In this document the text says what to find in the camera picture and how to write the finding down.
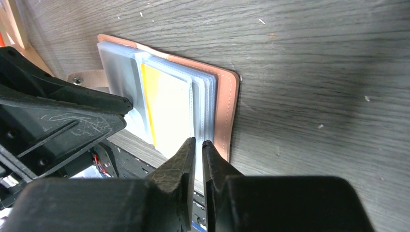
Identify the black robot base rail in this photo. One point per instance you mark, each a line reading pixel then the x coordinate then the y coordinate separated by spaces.
pixel 114 161

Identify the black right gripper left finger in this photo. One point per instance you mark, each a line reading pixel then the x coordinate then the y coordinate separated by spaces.
pixel 160 202

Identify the yellow credit card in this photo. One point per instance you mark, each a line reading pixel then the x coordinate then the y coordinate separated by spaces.
pixel 169 109

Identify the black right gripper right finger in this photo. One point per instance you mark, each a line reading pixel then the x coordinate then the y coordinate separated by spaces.
pixel 240 203

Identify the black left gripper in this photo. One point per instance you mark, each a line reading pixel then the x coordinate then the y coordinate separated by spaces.
pixel 47 123

